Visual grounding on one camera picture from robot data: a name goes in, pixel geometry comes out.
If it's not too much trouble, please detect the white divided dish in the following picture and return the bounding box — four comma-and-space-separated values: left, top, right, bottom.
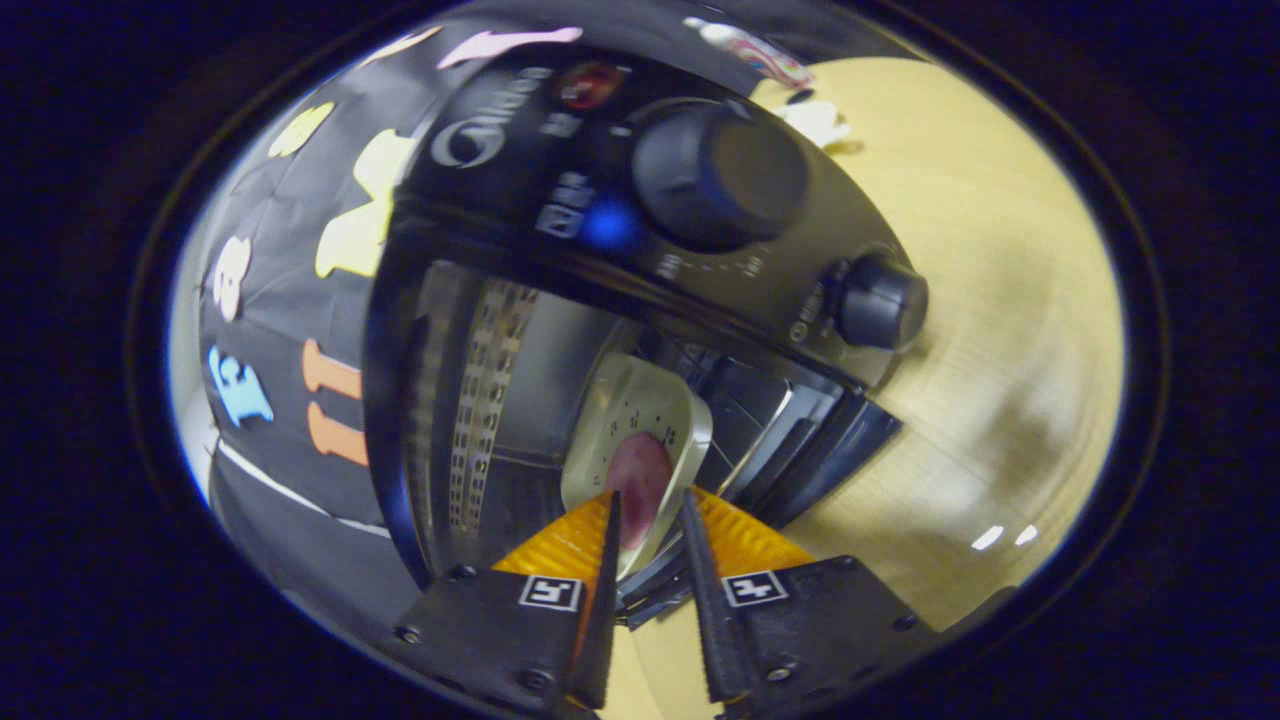
775, 98, 852, 150

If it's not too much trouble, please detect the pink and white spray can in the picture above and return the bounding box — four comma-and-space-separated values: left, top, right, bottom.
684, 16, 814, 90

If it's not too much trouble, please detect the white square plate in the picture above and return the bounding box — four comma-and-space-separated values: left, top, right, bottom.
560, 352, 715, 583

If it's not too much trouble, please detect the black electric oven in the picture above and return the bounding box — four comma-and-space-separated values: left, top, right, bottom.
362, 42, 931, 633

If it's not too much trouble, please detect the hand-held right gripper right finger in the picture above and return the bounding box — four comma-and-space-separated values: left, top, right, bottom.
680, 487, 942, 719

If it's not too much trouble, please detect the pink round cake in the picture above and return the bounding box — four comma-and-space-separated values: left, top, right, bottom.
602, 431, 675, 550

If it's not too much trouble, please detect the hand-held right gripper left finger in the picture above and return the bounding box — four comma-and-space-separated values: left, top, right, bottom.
383, 490, 624, 717

